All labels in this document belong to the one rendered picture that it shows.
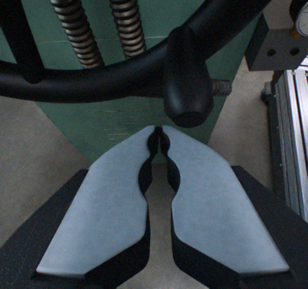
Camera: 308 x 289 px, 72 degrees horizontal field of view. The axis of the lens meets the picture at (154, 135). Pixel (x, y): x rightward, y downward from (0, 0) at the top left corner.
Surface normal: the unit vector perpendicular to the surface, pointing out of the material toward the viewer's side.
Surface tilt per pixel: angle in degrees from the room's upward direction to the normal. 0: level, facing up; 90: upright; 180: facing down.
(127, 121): 90
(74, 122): 90
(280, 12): 0
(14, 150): 0
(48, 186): 0
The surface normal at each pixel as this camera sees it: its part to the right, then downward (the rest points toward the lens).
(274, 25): -0.04, -0.47
